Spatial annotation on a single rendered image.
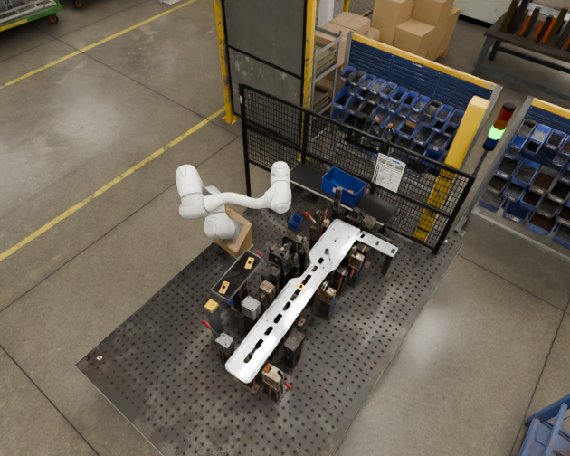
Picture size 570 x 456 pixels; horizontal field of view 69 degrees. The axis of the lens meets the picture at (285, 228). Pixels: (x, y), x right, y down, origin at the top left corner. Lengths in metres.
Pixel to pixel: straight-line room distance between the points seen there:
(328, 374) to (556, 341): 2.27
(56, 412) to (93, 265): 1.35
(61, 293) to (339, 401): 2.74
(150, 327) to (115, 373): 0.36
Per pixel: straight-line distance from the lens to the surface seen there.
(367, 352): 2.96
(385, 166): 3.11
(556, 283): 4.79
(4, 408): 4.08
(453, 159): 2.93
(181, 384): 2.88
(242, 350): 2.58
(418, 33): 6.39
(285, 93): 4.78
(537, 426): 3.78
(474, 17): 8.86
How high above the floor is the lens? 3.38
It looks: 51 degrees down
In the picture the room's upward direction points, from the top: 2 degrees clockwise
